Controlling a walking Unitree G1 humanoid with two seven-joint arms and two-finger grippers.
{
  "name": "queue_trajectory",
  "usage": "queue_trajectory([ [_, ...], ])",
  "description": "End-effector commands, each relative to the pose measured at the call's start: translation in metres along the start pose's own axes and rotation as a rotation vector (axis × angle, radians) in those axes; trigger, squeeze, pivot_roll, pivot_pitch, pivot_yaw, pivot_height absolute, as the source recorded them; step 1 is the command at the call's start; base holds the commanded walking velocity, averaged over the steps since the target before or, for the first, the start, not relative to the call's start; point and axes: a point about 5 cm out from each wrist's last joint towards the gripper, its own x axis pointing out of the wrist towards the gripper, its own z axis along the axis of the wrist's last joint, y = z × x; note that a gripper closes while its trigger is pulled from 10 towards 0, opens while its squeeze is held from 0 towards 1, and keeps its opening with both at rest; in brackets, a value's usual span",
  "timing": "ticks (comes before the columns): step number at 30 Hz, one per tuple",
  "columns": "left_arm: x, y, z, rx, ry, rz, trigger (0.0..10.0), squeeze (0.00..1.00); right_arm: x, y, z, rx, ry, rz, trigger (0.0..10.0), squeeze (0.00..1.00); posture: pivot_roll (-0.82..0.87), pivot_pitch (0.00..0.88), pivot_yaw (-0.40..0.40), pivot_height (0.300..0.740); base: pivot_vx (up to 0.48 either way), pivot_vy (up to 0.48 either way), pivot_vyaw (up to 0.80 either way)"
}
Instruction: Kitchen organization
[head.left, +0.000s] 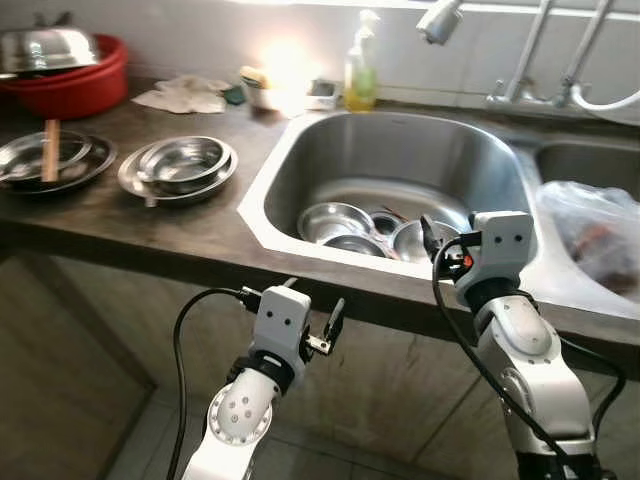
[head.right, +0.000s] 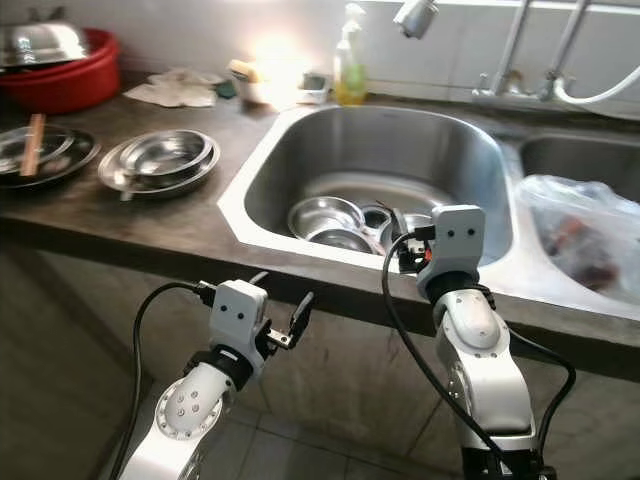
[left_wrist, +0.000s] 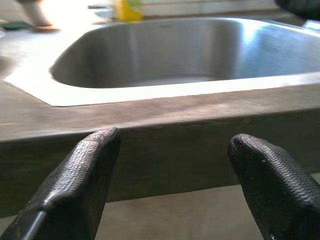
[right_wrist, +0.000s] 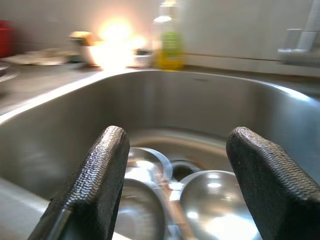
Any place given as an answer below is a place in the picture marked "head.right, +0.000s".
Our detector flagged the small steel bowl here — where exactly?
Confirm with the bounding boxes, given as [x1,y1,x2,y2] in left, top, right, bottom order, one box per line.
[378,210,423,253]

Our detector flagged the large steel bowl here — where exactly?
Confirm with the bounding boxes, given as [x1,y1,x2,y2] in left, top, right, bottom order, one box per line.
[287,195,362,243]

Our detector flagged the large steel sink basin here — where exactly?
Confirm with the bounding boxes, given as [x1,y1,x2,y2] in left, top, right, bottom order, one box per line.
[217,102,522,272]

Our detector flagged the shallow steel bowl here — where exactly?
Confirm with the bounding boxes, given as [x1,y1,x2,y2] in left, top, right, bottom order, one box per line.
[117,130,212,187]

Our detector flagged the yellow dish soap bottle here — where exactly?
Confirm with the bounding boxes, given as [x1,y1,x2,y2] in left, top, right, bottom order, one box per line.
[334,3,369,107]

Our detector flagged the small white soap tray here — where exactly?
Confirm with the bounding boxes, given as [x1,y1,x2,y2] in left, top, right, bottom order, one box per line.
[299,72,330,105]

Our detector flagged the clear plastic bag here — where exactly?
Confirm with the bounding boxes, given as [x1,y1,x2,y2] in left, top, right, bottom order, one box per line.
[518,174,640,293]

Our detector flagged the wide-rim steel plate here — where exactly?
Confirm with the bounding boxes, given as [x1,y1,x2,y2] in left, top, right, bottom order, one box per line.
[97,134,222,200]

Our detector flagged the white cup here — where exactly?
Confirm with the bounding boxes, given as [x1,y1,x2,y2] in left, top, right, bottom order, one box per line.
[238,75,299,107]

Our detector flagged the chrome faucet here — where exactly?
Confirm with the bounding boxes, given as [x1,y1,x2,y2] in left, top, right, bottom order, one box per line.
[471,0,593,107]

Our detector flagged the small steel sink basin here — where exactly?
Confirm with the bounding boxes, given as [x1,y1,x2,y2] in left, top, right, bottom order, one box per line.
[519,134,640,196]

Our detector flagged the chrome faucet spray head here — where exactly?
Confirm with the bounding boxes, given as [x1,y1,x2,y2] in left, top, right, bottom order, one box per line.
[392,0,440,40]

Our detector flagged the white crumpled cloth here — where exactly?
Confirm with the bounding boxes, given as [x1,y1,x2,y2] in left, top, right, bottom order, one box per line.
[124,67,224,109]

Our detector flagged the yellow sponge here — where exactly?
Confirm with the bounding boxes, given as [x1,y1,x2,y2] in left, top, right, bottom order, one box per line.
[227,59,257,82]

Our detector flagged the stacked steel plates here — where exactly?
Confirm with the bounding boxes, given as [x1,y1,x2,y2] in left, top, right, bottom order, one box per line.
[0,124,102,190]

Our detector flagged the wooden spatula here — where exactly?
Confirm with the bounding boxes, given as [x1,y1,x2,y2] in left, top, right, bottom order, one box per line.
[26,113,48,179]

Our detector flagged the red plastic basin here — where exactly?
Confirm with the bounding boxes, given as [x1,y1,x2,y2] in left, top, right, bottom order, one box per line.
[0,28,122,115]

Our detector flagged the domed steel bowl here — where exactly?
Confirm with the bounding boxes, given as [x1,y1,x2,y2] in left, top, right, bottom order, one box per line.
[2,17,92,70]

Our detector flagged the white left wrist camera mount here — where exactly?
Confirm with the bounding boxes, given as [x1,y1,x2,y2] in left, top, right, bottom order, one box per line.
[207,279,272,357]

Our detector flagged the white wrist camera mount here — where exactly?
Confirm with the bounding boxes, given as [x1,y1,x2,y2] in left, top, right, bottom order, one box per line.
[207,279,272,357]
[419,204,489,287]

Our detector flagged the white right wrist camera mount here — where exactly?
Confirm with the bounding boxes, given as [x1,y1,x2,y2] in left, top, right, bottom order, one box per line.
[419,204,489,287]

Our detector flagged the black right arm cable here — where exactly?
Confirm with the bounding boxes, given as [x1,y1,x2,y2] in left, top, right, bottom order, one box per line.
[380,228,578,480]

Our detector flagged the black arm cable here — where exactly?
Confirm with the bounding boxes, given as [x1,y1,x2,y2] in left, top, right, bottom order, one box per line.
[380,228,578,480]
[110,281,222,480]

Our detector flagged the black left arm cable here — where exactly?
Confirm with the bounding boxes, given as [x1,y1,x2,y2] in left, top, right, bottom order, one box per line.
[110,281,222,480]

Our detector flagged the white faucet hose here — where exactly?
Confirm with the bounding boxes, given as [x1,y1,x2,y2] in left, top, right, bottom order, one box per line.
[550,66,640,107]

